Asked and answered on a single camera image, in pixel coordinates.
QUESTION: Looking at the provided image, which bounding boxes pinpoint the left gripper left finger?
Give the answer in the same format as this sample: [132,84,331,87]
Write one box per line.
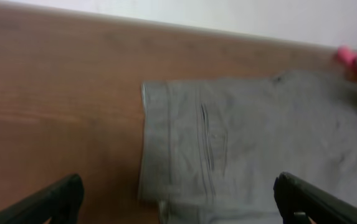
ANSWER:
[0,174,84,224]

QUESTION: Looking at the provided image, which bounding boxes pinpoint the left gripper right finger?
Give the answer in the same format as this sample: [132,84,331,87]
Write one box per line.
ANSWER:
[274,172,357,224]

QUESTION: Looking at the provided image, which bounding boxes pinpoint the grey shorts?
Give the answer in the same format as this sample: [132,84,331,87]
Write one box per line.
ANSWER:
[138,71,357,223]

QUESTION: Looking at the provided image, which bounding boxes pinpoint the red cloth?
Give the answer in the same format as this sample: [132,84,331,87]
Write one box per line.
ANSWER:
[336,46,357,73]

